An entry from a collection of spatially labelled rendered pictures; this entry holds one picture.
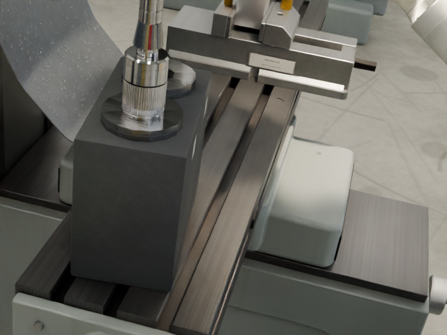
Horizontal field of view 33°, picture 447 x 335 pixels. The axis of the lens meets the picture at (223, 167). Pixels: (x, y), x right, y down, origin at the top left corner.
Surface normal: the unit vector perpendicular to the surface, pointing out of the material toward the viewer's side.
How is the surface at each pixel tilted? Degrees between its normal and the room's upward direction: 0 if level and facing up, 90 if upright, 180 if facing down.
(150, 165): 90
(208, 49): 90
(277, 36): 90
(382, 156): 0
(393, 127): 0
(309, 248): 90
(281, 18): 0
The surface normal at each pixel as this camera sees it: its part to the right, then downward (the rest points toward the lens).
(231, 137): 0.13, -0.84
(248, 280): -0.23, 0.49
